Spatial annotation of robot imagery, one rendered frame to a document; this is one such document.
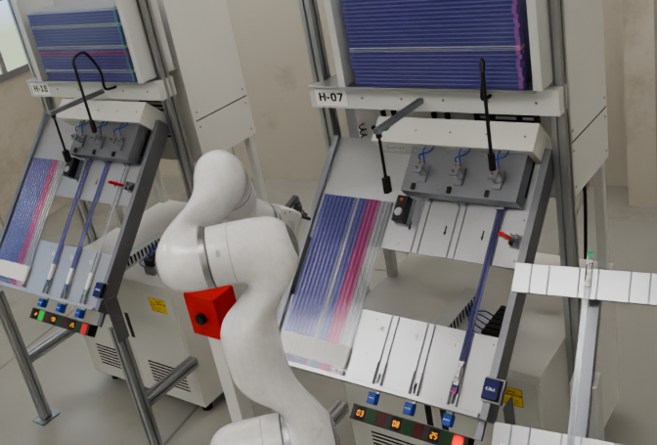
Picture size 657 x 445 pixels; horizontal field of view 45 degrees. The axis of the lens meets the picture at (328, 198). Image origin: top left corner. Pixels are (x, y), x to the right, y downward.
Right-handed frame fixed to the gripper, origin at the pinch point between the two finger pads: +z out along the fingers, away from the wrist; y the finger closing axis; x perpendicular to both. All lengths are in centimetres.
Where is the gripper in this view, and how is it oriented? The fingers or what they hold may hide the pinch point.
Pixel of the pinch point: (297, 235)
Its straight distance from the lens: 196.3
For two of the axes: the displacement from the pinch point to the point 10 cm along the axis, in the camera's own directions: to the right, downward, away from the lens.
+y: 3.3, -9.4, 0.8
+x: -8.3, -2.5, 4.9
